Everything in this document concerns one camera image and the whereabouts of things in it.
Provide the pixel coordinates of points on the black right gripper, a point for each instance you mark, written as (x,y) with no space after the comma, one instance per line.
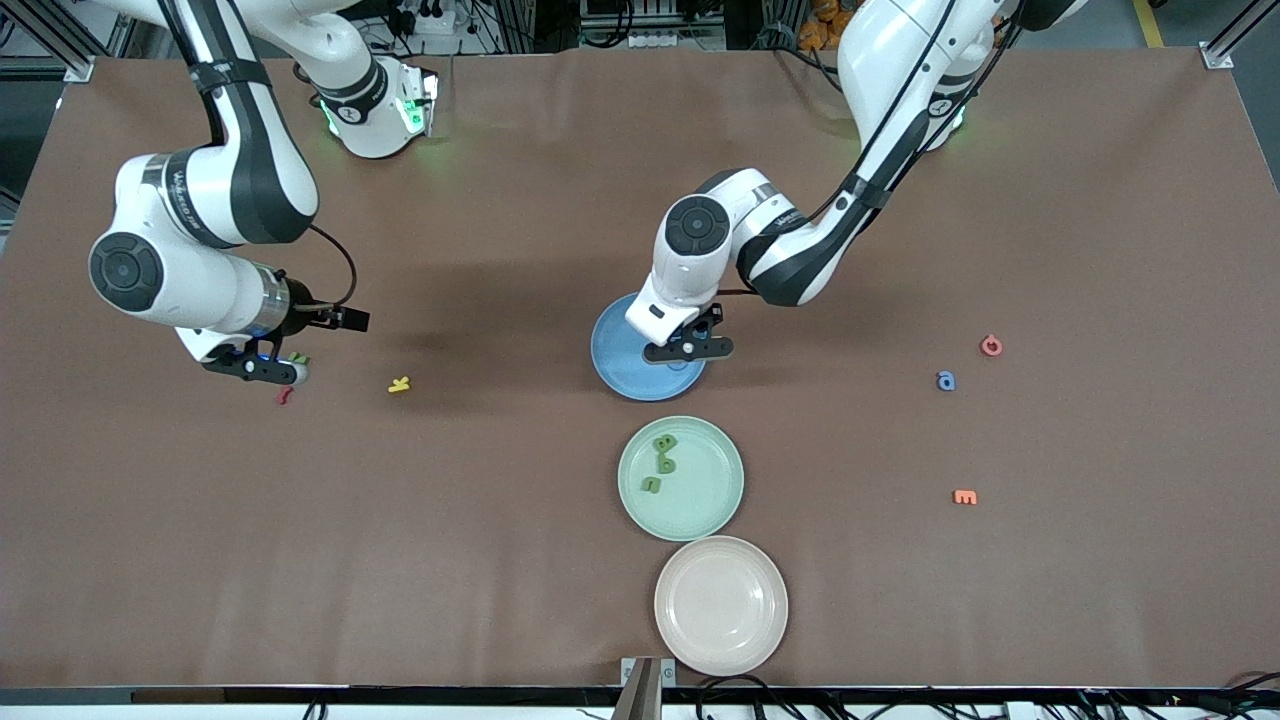
(300,313)

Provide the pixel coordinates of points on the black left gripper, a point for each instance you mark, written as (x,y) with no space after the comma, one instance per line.
(716,316)

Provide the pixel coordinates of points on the green foam letter B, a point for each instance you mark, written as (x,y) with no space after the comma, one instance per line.
(664,442)

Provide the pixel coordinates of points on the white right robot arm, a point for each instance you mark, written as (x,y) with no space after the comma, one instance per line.
(200,190)

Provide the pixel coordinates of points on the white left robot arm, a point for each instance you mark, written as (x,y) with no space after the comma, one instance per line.
(890,60)

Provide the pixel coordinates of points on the red foam letter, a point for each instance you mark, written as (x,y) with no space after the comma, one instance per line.
(284,396)

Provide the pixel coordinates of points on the blue round plate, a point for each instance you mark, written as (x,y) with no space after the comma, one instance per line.
(615,360)

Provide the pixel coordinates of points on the pale green round plate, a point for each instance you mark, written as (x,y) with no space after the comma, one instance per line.
(700,500)

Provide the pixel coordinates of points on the cream round plate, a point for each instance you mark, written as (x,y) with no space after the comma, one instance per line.
(720,605)

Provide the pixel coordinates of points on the white power strip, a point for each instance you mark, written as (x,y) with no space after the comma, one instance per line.
(675,40)

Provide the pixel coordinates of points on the brown table mat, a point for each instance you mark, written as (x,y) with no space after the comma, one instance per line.
(500,550)

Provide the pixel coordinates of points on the pink foam letter Q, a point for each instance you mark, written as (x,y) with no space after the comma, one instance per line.
(990,354)

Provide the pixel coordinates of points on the bag of orange items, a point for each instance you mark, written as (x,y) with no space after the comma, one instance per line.
(822,25)

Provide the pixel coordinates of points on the aluminium frame profile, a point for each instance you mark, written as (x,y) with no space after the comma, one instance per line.
(1215,55)
(78,70)

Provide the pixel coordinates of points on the grey metal bracket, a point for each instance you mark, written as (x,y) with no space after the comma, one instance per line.
(648,690)

